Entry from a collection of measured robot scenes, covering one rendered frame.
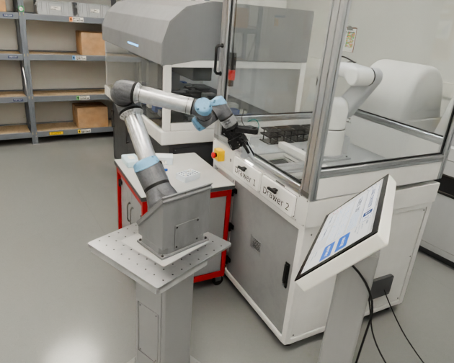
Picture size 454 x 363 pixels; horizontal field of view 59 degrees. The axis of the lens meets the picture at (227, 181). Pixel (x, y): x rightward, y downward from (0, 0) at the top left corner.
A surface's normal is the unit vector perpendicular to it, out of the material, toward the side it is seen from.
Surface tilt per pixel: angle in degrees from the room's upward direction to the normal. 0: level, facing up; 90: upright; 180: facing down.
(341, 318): 90
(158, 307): 90
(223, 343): 0
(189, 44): 90
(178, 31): 90
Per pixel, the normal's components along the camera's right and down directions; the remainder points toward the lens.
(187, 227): 0.70, 0.33
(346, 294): -0.40, 0.32
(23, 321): 0.07, -0.92
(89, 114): 0.52, 0.33
